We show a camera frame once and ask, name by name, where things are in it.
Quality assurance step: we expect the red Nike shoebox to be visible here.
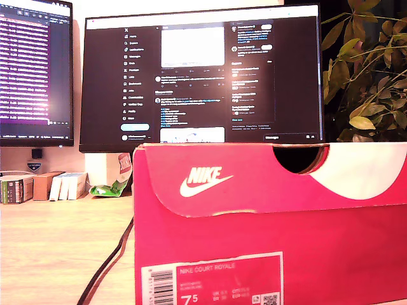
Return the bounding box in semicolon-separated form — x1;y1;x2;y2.
132;141;407;305

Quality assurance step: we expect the small white box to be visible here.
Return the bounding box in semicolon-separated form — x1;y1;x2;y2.
67;173;89;201
59;176;71;201
49;176;62;201

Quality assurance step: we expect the brown cardboard box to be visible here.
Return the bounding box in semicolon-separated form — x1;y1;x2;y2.
32;171;66;201

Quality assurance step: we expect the green and black box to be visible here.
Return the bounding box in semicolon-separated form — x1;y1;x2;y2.
0;176;35;205

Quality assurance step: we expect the wide black computer monitor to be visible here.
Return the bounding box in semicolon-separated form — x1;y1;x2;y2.
79;3;325;154

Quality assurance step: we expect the red snack packet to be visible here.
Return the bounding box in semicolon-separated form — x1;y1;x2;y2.
117;152;134;184

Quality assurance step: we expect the green and white packet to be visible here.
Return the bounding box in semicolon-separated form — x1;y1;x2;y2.
89;176;132;198

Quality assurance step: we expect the white monitor stand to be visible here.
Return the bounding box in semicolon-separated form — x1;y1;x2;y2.
85;153;120;188

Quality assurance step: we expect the green leafy houseplant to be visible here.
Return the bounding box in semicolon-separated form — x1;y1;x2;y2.
321;0;407;143

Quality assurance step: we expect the monitor with purple terminal text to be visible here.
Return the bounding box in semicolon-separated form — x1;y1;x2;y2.
0;0;74;148

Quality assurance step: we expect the black table cable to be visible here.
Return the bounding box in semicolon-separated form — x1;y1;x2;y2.
76;217;135;305

